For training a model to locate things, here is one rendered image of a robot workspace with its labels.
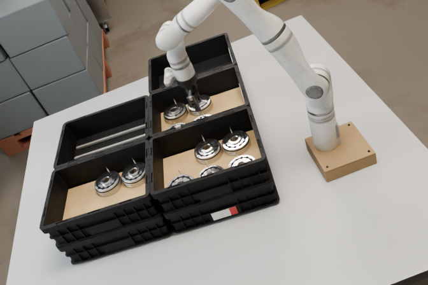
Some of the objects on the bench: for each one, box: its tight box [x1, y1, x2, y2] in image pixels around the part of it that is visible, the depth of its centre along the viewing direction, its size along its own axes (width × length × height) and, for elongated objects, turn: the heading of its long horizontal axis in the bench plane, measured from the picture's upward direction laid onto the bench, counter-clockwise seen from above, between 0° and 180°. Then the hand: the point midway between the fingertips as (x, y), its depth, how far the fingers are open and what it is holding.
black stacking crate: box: [162, 130, 280, 233], centre depth 170 cm, size 40×30×12 cm
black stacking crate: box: [56, 205, 173, 265], centre depth 174 cm, size 40×30×12 cm
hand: (197, 102), depth 173 cm, fingers open, 5 cm apart
